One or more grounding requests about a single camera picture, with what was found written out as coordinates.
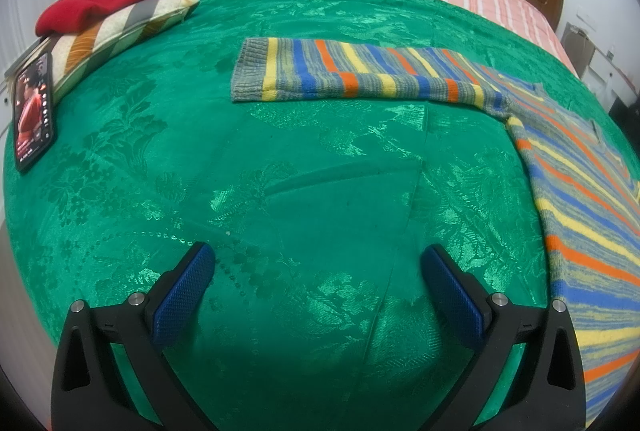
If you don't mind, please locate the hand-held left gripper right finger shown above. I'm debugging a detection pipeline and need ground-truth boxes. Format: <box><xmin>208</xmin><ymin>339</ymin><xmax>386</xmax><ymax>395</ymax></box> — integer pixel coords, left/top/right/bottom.
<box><xmin>421</xmin><ymin>244</ymin><xmax>587</xmax><ymax>431</ymax></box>

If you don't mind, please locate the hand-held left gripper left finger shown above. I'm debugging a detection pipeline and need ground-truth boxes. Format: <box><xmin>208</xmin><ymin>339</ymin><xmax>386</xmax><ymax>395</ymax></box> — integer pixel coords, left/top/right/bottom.
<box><xmin>50</xmin><ymin>241</ymin><xmax>217</xmax><ymax>431</ymax></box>

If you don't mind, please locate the striped knit sweater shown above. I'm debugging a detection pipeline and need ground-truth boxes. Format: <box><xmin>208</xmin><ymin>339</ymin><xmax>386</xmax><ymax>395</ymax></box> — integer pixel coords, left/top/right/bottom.
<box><xmin>231</xmin><ymin>37</ymin><xmax>640</xmax><ymax>427</ymax></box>

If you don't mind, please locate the green floral blanket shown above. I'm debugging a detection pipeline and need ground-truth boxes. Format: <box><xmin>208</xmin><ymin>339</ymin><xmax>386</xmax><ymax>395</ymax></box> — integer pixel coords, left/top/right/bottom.
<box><xmin>0</xmin><ymin>0</ymin><xmax>632</xmax><ymax>431</ymax></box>

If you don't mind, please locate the black smartphone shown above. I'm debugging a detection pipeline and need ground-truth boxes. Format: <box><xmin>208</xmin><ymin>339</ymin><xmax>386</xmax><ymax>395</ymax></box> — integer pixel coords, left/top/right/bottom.
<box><xmin>12</xmin><ymin>52</ymin><xmax>55</xmax><ymax>174</ymax></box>

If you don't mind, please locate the striped pillow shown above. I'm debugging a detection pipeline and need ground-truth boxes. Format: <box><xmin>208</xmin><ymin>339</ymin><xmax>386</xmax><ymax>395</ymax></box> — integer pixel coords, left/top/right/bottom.
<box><xmin>10</xmin><ymin>0</ymin><xmax>201</xmax><ymax>104</ymax></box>

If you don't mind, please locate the white desk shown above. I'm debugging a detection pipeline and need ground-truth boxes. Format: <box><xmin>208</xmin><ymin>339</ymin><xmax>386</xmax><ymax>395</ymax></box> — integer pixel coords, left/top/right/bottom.
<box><xmin>560</xmin><ymin>21</ymin><xmax>640</xmax><ymax>103</ymax></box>

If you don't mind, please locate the red cloth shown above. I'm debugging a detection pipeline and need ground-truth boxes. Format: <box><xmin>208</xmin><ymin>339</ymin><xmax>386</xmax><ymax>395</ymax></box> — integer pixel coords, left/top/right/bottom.
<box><xmin>35</xmin><ymin>0</ymin><xmax>190</xmax><ymax>36</ymax></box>

